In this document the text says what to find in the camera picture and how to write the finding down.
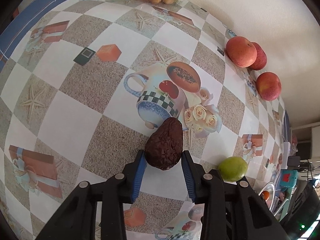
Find dark dried date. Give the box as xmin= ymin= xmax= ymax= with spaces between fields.
xmin=144 ymin=118 xmax=183 ymax=171

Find small mandarin on tray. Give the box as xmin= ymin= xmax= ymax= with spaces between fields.
xmin=261 ymin=190 xmax=270 ymax=201

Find large green jujube fruit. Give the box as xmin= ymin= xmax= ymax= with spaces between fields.
xmin=217 ymin=157 xmax=248 ymax=182

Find silver metal oval tray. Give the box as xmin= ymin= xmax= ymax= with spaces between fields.
xmin=259 ymin=182 xmax=289 ymax=216

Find teal toy box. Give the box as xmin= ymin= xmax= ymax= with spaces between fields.
xmin=280 ymin=170 xmax=298 ymax=189

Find black device on right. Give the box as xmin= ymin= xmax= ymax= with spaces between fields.
xmin=280 ymin=180 xmax=319 ymax=239

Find black plug adapter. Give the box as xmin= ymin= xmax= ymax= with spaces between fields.
xmin=287 ymin=156 xmax=300 ymax=167

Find white power strip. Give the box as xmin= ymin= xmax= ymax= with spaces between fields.
xmin=281 ymin=141 xmax=291 ymax=170

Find white shelf furniture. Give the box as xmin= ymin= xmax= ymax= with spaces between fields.
xmin=293 ymin=126 xmax=320 ymax=160

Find red apple right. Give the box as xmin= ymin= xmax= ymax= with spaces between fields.
xmin=256 ymin=72 xmax=282 ymax=101

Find dark red apple middle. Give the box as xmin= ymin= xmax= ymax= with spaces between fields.
xmin=250 ymin=42 xmax=267 ymax=70

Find pale pink apple left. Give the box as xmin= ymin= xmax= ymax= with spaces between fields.
xmin=226 ymin=36 xmax=257 ymax=68

